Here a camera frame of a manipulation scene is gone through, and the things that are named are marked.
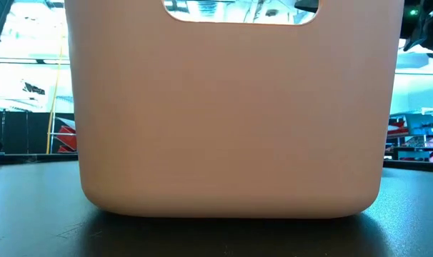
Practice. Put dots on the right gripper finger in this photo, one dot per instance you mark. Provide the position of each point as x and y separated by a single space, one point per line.
307 5

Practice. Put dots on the orange plastic bin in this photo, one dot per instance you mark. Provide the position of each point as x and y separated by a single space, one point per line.
234 125

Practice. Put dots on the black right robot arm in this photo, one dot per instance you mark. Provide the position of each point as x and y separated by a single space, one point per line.
427 25

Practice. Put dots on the red storage bin stack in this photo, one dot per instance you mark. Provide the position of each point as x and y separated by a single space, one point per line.
68 138

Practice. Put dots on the black low partition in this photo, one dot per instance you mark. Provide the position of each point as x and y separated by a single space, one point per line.
16 132

